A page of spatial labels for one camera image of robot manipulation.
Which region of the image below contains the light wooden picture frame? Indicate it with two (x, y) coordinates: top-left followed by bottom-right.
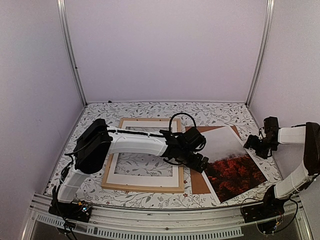
(101, 127), (184, 193)

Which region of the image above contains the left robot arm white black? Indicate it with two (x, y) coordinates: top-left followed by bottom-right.
(52, 118), (209, 217)

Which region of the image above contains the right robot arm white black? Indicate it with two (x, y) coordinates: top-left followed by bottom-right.
(243, 116), (320, 218)

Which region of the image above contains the left aluminium corner post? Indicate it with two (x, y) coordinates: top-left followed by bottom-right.
(56, 0), (88, 107)

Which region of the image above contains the right aluminium corner post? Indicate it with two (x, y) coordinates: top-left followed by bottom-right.
(245, 0), (275, 108)

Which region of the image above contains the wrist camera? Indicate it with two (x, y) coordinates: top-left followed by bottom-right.
(263, 116), (280, 137)
(183, 126), (207, 152)

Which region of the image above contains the red forest landscape photo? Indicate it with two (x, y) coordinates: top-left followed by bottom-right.
(200, 126), (268, 204)

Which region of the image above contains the aluminium front rail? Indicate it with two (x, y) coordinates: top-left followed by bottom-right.
(21, 194), (315, 240)

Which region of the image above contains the aluminium corner post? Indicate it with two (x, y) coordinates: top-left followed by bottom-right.
(245, 0), (275, 108)
(56, 0), (88, 107)

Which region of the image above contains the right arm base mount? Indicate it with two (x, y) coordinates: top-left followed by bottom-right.
(240, 194), (287, 235)

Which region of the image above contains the brown backing board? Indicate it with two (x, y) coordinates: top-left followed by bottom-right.
(190, 126), (239, 194)

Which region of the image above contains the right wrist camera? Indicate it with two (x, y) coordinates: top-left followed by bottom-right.
(263, 116), (280, 137)

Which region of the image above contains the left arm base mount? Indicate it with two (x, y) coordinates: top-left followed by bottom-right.
(48, 186), (92, 223)

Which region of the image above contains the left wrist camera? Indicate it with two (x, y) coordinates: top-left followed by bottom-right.
(183, 126), (207, 152)

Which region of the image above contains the white mat board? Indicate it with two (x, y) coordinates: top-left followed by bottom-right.
(101, 118), (184, 193)

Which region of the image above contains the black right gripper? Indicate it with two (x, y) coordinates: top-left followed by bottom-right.
(243, 135), (279, 160)

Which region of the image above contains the clear acrylic glazing sheet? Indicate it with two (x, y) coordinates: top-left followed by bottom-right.
(113, 126), (174, 177)

